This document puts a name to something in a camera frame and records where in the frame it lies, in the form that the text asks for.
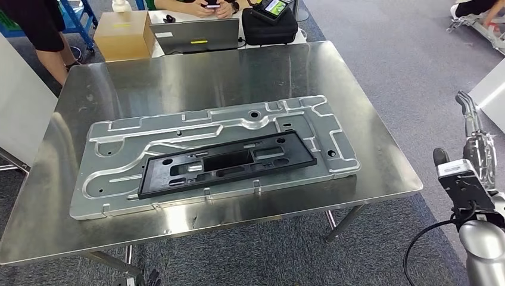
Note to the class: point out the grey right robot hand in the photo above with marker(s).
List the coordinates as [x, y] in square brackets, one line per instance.
[483, 158]

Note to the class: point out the black plastic plate frame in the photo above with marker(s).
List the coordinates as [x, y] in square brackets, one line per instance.
[154, 173]

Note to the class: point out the stainless steel workbench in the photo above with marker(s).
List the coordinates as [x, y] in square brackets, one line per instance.
[157, 79]

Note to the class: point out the white lit platform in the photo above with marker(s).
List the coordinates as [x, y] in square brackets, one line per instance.
[493, 98]

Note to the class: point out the person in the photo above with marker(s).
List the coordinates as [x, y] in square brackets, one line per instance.
[35, 23]
[177, 4]
[473, 8]

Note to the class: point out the black carry case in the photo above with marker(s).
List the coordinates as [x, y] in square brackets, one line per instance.
[268, 31]

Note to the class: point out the black device with screen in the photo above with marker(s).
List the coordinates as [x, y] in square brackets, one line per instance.
[275, 7]

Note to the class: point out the black phone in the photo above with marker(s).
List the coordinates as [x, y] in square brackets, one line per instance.
[211, 4]

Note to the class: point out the grey laptop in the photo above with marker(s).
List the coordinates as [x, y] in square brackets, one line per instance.
[193, 35]

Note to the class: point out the small black clip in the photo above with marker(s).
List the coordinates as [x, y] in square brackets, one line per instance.
[169, 18]

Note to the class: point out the brown cardboard box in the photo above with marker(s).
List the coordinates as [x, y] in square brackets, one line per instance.
[122, 41]

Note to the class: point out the aluminium fixture plate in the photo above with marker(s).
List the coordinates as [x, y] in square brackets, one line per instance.
[98, 197]

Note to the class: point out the white plastic bottle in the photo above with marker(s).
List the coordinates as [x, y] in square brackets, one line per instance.
[121, 5]

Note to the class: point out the blue metal cart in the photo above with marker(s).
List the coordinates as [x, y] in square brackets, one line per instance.
[85, 17]

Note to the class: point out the white panel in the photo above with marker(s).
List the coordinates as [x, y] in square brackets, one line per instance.
[19, 110]

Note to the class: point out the green plastic crate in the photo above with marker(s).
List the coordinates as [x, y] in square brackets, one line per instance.
[3, 19]

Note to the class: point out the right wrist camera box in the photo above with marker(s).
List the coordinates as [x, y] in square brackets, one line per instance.
[461, 189]

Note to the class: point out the grey metal frame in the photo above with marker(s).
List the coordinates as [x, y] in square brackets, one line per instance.
[485, 31]

